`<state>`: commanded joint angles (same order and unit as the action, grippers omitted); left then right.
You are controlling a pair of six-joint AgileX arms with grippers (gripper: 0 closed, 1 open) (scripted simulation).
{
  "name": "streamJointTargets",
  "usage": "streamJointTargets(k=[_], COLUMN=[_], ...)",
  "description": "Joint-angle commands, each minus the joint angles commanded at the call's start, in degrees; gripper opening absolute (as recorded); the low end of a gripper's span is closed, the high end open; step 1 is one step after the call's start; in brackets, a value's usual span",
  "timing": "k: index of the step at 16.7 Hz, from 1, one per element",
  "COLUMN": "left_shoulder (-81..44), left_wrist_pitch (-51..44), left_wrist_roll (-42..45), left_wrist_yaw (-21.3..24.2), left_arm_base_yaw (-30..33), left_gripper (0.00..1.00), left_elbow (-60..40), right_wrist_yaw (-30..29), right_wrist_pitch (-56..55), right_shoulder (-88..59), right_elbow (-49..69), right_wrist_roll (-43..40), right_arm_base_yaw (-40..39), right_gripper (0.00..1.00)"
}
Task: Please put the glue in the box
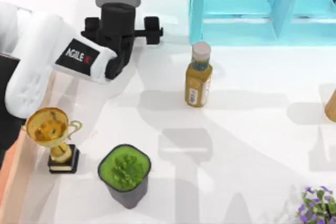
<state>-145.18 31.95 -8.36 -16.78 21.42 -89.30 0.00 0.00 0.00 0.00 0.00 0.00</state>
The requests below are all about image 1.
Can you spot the yellow bottle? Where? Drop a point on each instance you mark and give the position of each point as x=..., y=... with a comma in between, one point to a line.
x=198, y=82

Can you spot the light blue rack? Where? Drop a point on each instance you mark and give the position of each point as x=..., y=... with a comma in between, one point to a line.
x=236, y=9

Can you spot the gold trophy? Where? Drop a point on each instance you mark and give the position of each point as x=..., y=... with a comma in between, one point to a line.
x=48, y=129

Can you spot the green plant in black pot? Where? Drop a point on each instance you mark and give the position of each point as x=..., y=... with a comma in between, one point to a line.
x=124, y=166

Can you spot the salmon-coloured box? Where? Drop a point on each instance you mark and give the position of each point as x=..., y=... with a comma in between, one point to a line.
x=10, y=179

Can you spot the tan wooden object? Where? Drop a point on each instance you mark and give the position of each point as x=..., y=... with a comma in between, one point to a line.
x=331, y=107

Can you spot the purple flower plant pot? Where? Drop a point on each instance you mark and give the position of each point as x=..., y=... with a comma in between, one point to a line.
x=319, y=205

